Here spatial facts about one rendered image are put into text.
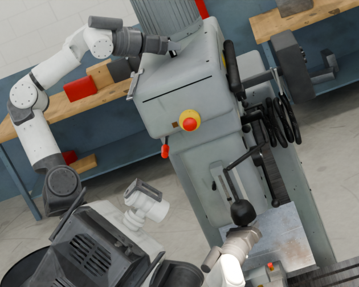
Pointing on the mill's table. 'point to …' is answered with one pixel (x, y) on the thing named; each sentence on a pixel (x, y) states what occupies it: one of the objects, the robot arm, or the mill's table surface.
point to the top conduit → (235, 85)
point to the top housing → (184, 83)
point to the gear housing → (206, 131)
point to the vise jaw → (274, 283)
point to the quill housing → (231, 139)
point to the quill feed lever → (264, 175)
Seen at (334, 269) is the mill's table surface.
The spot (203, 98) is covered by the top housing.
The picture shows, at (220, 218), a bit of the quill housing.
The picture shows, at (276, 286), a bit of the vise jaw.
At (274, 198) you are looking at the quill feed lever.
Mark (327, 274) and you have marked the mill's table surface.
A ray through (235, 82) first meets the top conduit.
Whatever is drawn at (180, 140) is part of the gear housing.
